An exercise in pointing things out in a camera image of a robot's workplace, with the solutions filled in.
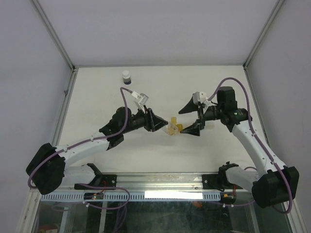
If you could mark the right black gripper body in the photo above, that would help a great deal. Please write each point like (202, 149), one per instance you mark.
(201, 120)

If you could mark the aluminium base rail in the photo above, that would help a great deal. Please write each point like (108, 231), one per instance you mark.
(160, 181)

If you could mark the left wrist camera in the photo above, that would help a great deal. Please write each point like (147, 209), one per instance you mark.
(140, 99)

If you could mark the clear orange pill bottle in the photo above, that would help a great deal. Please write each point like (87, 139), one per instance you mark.
(170, 129)

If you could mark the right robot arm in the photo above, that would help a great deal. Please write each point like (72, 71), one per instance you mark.
(272, 182)

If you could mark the right black mount plate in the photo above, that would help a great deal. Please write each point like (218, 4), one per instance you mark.
(216, 181)

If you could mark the left black mount plate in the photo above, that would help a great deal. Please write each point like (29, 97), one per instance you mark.
(99, 182)

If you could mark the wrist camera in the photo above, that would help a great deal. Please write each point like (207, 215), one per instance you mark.
(140, 99)
(201, 99)

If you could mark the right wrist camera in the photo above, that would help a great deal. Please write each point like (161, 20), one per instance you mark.
(201, 99)

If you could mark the white cap pill bottle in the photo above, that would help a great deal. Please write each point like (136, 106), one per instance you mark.
(126, 77)

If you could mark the white slotted cable duct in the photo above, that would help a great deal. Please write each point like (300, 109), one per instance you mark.
(132, 196)

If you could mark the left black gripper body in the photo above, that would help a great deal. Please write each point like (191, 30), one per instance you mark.
(146, 122)

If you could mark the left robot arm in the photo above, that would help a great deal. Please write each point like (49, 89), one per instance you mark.
(53, 167)

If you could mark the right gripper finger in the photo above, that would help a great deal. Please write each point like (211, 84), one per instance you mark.
(191, 106)
(193, 129)

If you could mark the black mount plate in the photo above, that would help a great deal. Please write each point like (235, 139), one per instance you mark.
(99, 182)
(216, 181)

